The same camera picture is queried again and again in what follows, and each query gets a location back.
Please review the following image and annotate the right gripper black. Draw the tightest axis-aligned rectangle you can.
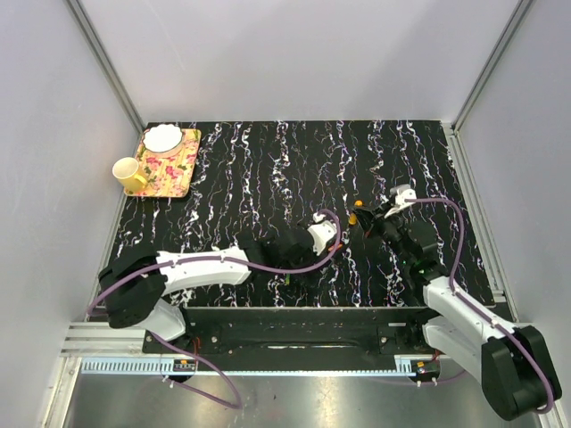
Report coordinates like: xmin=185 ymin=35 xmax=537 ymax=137
xmin=353 ymin=200 xmax=414 ymax=267

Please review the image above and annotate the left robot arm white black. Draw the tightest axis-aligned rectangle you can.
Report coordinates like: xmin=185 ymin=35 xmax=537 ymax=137
xmin=87 ymin=225 xmax=340 ymax=353

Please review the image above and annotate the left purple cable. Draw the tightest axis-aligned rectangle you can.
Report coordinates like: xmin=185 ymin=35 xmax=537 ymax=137
xmin=87 ymin=209 xmax=343 ymax=409

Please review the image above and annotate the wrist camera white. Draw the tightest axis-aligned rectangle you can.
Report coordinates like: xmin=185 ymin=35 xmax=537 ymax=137
xmin=385 ymin=185 xmax=417 ymax=218
xmin=307 ymin=213 xmax=337 ymax=256

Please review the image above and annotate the yellow mug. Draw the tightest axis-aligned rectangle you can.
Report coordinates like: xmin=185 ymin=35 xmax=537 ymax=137
xmin=112 ymin=157 xmax=148 ymax=193

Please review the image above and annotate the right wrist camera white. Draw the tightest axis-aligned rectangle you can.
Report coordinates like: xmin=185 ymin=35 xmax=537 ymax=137
xmin=385 ymin=185 xmax=417 ymax=218

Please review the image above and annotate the floral pink yellow tray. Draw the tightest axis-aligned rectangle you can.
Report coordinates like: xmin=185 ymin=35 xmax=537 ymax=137
xmin=123 ymin=128 xmax=202 ymax=198

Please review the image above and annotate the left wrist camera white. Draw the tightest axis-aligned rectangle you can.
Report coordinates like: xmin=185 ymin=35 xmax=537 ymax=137
xmin=307 ymin=213 xmax=337 ymax=256

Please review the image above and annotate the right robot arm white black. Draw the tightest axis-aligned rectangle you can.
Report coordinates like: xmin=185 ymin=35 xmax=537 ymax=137
xmin=352 ymin=206 xmax=562 ymax=421

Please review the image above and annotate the white scalloped bowl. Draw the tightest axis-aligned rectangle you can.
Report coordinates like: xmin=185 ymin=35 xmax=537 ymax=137
xmin=143 ymin=124 xmax=183 ymax=153

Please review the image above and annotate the black remote control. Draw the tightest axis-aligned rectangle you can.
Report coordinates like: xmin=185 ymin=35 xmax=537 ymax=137
xmin=319 ymin=242 xmax=346 ymax=267

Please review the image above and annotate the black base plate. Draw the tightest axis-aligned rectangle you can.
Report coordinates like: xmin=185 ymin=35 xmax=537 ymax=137
xmin=169 ymin=307 xmax=437 ymax=375

